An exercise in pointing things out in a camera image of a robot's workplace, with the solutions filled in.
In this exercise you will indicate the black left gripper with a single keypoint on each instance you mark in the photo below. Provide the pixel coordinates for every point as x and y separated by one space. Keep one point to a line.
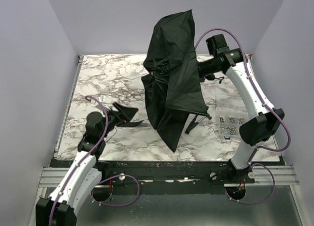
118 115

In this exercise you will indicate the black folding umbrella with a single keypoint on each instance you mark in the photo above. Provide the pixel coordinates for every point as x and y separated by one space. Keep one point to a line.
172 85

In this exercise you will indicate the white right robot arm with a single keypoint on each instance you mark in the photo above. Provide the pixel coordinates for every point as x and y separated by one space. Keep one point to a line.
264 118

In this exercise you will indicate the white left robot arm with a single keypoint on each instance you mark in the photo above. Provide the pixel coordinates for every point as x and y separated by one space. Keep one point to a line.
62 206

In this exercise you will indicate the clear plastic screw box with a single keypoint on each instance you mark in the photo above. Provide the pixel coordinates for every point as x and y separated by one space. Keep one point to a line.
231 114

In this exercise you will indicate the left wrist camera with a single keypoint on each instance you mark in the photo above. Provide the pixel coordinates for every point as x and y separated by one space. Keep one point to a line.
103 99

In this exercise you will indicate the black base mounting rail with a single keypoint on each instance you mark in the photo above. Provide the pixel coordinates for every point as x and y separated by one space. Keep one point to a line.
171 178

